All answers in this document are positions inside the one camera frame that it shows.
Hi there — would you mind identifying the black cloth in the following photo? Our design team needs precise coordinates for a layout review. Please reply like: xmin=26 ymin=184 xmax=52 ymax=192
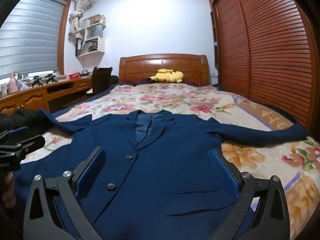
xmin=0 ymin=109 xmax=54 ymax=135

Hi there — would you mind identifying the dark wooden chair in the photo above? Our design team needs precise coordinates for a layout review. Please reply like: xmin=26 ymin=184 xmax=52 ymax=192
xmin=86 ymin=66 xmax=113 ymax=97

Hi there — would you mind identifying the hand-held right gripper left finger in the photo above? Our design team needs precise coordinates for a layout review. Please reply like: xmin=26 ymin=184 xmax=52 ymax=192
xmin=22 ymin=146 xmax=107 ymax=240

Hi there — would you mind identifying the person's left hand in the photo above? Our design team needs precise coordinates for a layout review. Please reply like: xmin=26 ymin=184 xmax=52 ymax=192
xmin=0 ymin=171 xmax=15 ymax=207

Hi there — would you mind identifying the floral blanket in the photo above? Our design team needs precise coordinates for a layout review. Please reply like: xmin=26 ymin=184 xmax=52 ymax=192
xmin=20 ymin=82 xmax=320 ymax=228

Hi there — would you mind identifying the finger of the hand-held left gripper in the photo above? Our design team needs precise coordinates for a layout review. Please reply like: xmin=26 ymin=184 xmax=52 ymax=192
xmin=0 ymin=126 xmax=30 ymax=145
xmin=0 ymin=134 xmax=46 ymax=159

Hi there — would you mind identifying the yellow plush toy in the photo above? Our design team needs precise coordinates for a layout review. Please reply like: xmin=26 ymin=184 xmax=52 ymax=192
xmin=149 ymin=68 xmax=185 ymax=83

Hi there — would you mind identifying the pink figurine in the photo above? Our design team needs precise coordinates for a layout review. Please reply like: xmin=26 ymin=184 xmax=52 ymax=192
xmin=9 ymin=71 xmax=18 ymax=94

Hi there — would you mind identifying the grey window blind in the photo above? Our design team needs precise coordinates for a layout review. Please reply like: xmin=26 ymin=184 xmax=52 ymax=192
xmin=0 ymin=0 xmax=64 ymax=80

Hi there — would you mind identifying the white wall shelf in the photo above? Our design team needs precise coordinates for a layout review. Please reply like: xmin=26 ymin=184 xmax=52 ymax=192
xmin=75 ymin=15 xmax=107 ymax=57

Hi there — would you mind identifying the wooden desk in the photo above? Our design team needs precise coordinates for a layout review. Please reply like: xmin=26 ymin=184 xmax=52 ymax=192
xmin=0 ymin=76 xmax=93 ymax=115

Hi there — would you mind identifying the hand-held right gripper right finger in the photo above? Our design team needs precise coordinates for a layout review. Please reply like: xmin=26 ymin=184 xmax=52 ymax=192
xmin=207 ymin=148 xmax=292 ymax=240

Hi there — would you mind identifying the tied beige curtain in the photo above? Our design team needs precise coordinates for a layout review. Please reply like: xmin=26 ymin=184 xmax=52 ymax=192
xmin=68 ymin=0 xmax=91 ymax=36

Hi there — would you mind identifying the wooden louvred wardrobe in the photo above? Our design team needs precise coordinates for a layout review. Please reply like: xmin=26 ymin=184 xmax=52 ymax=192
xmin=207 ymin=0 xmax=318 ymax=133

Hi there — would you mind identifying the wooden bed headboard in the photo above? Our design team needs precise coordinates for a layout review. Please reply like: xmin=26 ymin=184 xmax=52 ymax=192
xmin=119 ymin=54 xmax=210 ymax=85

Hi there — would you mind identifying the navy blue suit jacket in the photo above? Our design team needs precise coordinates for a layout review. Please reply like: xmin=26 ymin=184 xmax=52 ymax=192
xmin=12 ymin=109 xmax=312 ymax=240

